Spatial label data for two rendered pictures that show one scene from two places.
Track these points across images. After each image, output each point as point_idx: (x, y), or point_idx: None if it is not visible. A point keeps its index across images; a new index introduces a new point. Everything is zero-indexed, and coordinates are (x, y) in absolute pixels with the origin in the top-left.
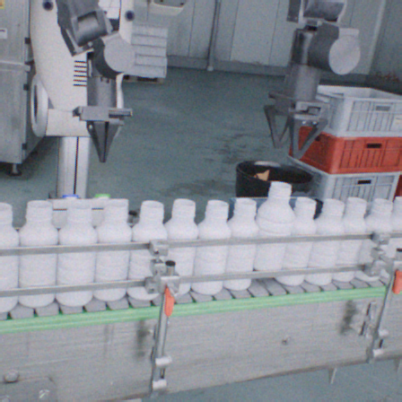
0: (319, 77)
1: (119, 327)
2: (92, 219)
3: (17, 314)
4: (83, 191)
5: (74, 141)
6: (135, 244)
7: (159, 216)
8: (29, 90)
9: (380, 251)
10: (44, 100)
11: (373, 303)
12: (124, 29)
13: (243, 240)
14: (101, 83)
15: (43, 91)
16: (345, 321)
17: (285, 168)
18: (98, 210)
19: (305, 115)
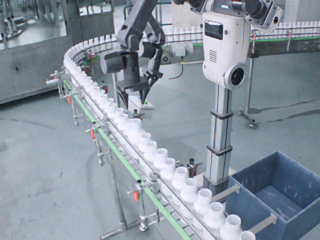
0: (128, 74)
1: (104, 139)
2: (132, 107)
3: (96, 119)
4: (220, 110)
5: (218, 85)
6: (104, 115)
7: (110, 109)
8: None
9: (150, 180)
10: (203, 64)
11: (155, 207)
12: (225, 38)
13: (121, 134)
14: (149, 59)
15: (204, 60)
16: (149, 204)
17: None
18: (134, 104)
19: (117, 88)
